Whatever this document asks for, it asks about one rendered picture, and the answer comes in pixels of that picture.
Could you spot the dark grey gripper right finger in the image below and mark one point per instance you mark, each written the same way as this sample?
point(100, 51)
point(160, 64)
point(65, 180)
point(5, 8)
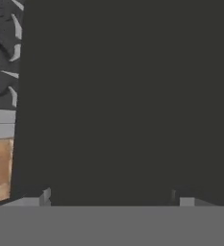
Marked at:
point(187, 201)

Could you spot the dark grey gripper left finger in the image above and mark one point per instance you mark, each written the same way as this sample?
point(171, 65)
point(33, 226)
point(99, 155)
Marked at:
point(45, 198)

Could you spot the dark grey cabinet side panel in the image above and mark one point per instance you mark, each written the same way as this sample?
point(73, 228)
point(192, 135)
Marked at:
point(123, 96)

